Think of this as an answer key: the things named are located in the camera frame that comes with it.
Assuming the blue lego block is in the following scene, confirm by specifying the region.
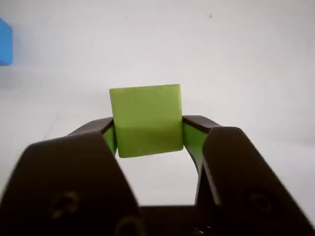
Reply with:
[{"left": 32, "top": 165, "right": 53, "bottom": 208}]
[{"left": 0, "top": 17, "right": 13, "bottom": 66}]

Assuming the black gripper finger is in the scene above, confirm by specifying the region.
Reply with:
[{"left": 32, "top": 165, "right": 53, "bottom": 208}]
[
  {"left": 0, "top": 117, "right": 148, "bottom": 236},
  {"left": 182, "top": 115, "right": 315, "bottom": 236}
]

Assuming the green lego block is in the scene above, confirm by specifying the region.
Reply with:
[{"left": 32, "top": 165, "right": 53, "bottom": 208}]
[{"left": 109, "top": 84, "right": 185, "bottom": 158}]

